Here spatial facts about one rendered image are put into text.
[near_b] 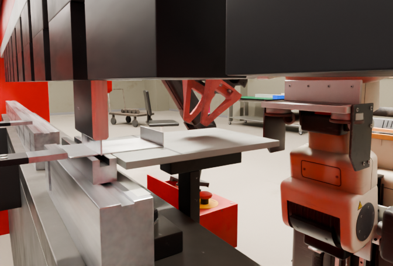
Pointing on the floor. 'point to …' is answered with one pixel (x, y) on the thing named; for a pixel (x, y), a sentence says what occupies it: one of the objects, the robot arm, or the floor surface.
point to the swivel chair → (156, 120)
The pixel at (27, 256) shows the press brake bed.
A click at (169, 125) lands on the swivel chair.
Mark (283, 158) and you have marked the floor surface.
